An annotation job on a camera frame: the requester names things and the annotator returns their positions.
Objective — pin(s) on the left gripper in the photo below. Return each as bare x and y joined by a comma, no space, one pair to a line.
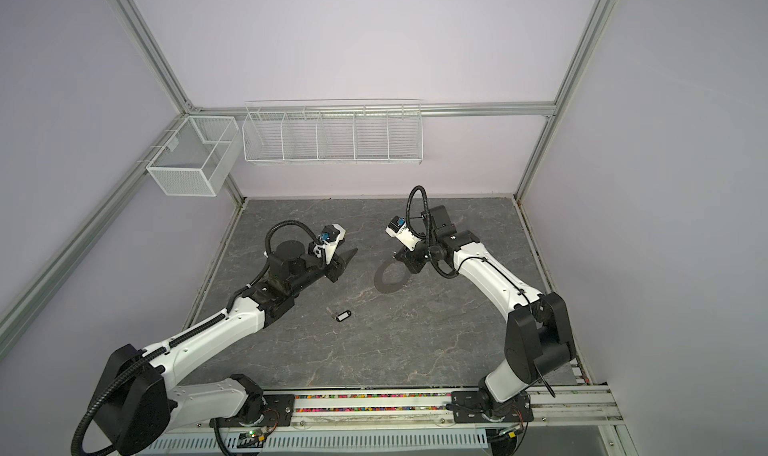
336,269

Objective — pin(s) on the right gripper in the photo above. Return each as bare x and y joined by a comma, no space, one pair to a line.
406,255

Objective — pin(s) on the large toothed metal keyring disc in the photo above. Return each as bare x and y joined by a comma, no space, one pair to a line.
391,276

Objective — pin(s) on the key with black tag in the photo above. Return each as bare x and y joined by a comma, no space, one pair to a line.
342,316

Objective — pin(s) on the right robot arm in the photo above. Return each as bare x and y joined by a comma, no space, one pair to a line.
538,335

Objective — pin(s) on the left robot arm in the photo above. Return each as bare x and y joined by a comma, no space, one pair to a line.
141,395

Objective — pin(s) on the white mesh box basket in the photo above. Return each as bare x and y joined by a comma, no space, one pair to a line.
198,156

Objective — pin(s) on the small circuit board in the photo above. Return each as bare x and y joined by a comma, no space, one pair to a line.
251,441

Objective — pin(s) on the white wire shelf basket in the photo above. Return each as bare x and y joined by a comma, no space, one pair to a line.
325,132

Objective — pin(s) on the aluminium rail with coloured beads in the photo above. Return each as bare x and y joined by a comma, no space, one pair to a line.
436,408

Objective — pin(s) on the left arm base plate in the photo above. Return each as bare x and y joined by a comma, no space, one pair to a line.
274,410

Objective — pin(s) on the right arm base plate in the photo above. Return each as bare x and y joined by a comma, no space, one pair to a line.
478,406

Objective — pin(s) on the white slotted cable duct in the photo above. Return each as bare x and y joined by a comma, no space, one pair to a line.
323,442

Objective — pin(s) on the aluminium frame profiles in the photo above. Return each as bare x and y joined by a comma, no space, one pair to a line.
17,318

